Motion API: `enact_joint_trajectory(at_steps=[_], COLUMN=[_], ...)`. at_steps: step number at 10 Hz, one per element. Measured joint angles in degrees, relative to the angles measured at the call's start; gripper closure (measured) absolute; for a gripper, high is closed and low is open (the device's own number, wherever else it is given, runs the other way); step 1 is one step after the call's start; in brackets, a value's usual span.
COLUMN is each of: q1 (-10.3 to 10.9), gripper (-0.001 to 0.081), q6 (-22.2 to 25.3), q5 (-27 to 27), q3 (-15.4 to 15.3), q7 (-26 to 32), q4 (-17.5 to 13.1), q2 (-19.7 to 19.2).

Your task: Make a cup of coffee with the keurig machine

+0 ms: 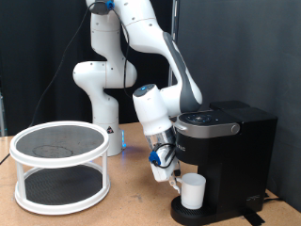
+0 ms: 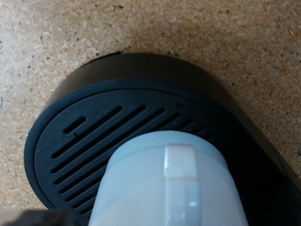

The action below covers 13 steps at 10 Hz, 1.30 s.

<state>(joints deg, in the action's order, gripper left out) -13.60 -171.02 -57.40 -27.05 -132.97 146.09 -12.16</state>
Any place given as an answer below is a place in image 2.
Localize white plastic mug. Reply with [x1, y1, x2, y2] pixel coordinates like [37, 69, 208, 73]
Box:
[87, 130, 250, 226]

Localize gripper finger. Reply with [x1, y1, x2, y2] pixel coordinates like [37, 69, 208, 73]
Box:
[0, 208, 77, 226]

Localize black keurig coffee machine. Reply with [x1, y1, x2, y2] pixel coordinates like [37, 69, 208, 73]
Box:
[24, 52, 301, 226]

